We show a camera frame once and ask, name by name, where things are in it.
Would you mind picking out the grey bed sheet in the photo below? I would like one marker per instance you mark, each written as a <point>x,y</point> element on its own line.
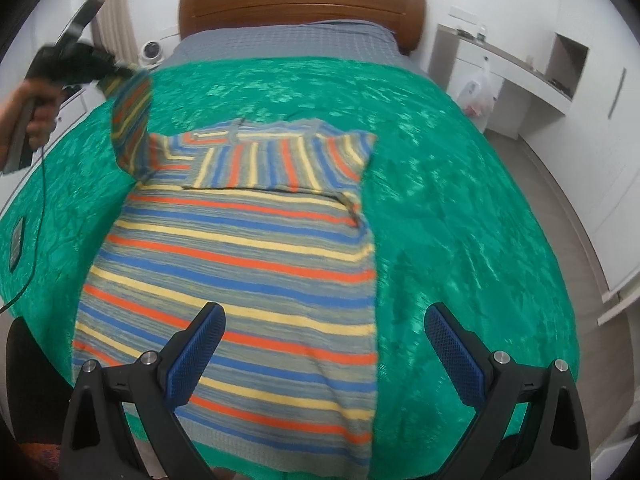
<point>290,42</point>

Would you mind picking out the wooden bed headboard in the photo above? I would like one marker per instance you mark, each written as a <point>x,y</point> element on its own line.
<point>300,2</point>

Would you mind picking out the green patterned blanket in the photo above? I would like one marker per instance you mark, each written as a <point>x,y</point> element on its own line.
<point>450,185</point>

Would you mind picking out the white desk fan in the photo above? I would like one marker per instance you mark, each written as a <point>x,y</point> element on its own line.
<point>151,51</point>

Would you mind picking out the person's left hand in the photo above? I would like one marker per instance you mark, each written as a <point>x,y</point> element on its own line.
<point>37,110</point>

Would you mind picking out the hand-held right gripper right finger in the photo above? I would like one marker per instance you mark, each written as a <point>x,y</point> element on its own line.
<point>452,350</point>

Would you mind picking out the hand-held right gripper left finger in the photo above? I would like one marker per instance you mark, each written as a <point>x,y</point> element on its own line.
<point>197,350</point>

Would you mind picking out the white built-in desk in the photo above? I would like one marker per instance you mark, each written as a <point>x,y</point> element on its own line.
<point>520,80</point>

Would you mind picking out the beige curtain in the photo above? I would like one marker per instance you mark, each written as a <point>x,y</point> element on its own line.
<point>117,15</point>

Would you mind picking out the white plastic bag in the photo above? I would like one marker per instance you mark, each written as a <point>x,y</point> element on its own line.
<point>477,92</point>

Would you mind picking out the black smartphone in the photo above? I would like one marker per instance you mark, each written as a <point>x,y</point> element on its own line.
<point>17,242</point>

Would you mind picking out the small black desk item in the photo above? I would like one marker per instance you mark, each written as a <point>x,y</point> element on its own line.
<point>472,36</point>

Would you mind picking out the striped knit sweater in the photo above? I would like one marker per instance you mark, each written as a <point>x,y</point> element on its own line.
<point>240,260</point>

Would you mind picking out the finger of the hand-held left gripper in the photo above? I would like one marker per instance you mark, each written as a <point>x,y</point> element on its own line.
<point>116,77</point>

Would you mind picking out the white drawer cabinet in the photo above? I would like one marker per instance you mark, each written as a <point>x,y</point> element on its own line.
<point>75,105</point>

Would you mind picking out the white wardrobe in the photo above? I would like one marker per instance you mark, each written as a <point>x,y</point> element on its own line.
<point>600,160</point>

